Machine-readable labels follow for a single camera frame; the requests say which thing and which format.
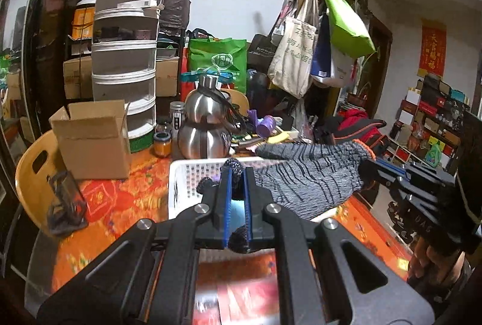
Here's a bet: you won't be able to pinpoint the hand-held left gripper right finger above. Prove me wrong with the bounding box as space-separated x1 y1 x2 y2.
244 167 435 325

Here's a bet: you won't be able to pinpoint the black folding phone stand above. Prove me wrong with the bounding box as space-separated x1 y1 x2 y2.
47 170 89 237

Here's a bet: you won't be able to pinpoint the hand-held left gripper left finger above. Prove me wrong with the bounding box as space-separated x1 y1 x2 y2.
36 164 232 325

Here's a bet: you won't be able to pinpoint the lime green bag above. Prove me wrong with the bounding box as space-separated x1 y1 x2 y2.
322 0 376 59

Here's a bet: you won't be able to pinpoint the green shopping bag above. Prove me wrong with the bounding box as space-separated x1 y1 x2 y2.
187 37 248 97

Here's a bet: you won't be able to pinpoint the open cardboard box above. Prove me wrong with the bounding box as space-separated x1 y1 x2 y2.
49 100 132 180

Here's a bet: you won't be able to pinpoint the glass jar orange contents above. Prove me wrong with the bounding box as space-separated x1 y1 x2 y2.
152 132 173 158

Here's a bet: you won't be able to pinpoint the shelf of gift boxes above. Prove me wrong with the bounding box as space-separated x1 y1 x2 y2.
388 74 472 176

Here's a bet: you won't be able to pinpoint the white and blue bag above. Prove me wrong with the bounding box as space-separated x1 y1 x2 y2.
309 14 355 88

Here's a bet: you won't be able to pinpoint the white perforated plastic basket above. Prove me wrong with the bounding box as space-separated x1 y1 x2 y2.
168 156 287 223

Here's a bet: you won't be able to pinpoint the brown cardboard box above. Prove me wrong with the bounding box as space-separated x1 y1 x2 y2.
155 58 180 98

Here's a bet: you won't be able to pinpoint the glass jar dark label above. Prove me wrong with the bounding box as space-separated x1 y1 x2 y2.
169 102 186 134

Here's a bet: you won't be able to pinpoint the grey stacked drawer tower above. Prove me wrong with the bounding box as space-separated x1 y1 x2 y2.
91 0 165 155

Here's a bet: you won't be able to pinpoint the red wall banner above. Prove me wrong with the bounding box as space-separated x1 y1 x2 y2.
417 19 448 78

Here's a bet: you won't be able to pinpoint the purple cup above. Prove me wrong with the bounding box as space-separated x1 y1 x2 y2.
257 115 278 138

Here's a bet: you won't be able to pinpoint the black paper bag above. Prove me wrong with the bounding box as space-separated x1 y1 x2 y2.
246 34 280 74

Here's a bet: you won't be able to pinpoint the gourd-shaped steel kettle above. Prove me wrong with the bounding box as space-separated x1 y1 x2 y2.
177 74 248 160

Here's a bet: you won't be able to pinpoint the orange box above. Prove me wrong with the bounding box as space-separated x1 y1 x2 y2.
71 7 95 40

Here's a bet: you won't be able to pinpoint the red and black jacket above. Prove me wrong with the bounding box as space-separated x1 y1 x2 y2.
314 108 391 161

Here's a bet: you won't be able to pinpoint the dark wooden cabinet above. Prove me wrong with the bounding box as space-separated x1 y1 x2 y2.
0 0 95 273

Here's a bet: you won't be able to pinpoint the grey striped knit glove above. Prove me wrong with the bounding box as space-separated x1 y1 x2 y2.
196 140 376 255

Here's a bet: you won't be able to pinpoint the green detergent bottle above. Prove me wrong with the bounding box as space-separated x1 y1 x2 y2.
425 143 443 167

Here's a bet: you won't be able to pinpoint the red printed tablecloth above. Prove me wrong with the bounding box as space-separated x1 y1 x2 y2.
51 148 415 325

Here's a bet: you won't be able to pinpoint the black plastic bag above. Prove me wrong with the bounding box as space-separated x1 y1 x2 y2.
151 0 192 36

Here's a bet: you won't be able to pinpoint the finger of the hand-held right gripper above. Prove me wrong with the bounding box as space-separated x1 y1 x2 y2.
357 160 408 198
374 158 415 180

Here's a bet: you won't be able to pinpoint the person's right hand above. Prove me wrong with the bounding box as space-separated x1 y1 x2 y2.
408 235 471 296

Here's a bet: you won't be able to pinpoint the cream canvas tote bag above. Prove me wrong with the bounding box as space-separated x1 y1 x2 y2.
268 0 319 98

